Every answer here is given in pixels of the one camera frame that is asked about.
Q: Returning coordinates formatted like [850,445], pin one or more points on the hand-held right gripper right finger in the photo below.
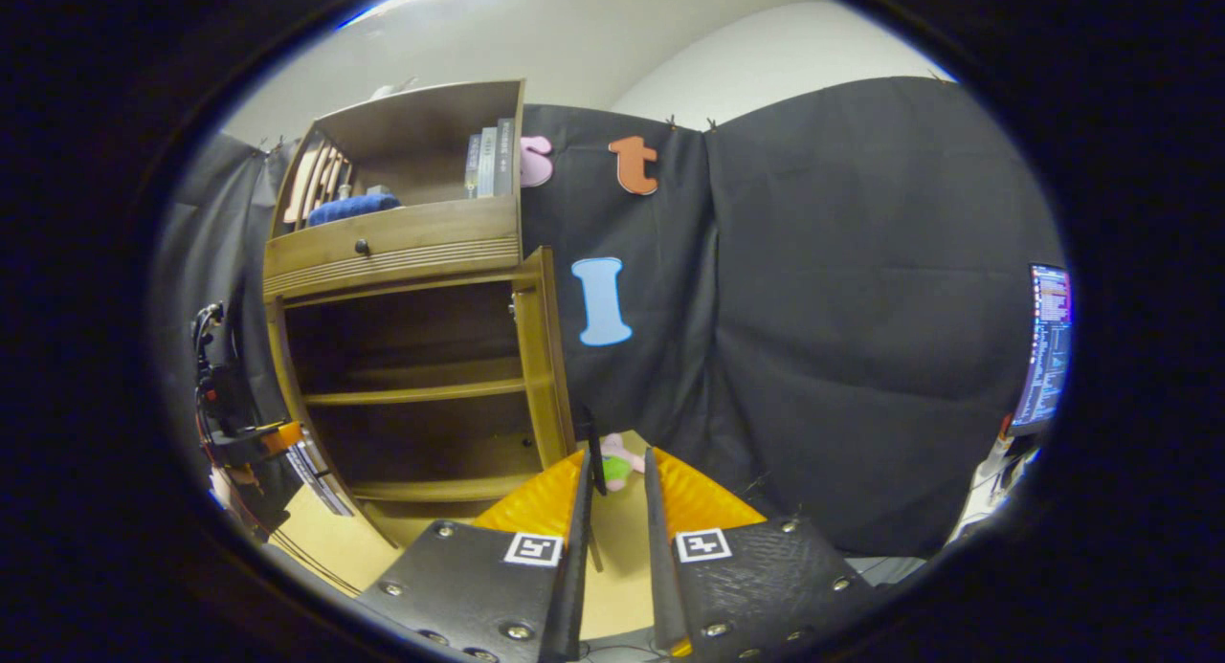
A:
[660,577]

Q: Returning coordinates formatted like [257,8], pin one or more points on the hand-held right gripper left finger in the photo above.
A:
[572,586]

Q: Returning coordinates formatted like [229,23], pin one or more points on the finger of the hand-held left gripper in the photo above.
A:
[287,439]

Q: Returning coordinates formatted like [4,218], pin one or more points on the wooden cabinet door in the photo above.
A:
[544,357]

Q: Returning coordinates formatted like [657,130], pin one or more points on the wooden double-door shoe cabinet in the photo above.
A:
[431,137]

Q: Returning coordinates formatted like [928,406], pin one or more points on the dark printed board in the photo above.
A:
[316,476]

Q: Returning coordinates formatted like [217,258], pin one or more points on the pink green plush toy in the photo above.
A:
[620,467]

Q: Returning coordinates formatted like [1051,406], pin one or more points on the wooden inner shelf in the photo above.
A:
[421,392]

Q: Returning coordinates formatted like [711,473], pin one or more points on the blue towel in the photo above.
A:
[354,209]

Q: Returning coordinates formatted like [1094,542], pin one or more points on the wooden drawer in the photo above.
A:
[431,237]

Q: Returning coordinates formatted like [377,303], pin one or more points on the dark blue cover book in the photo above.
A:
[473,165]

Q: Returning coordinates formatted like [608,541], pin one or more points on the black backdrop cloth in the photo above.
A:
[861,309]

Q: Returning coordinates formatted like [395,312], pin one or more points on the pale grey spine book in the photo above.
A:
[488,163]

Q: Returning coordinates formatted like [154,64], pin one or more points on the small white object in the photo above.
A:
[388,91]

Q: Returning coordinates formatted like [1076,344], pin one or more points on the computer monitor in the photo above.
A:
[1045,347]

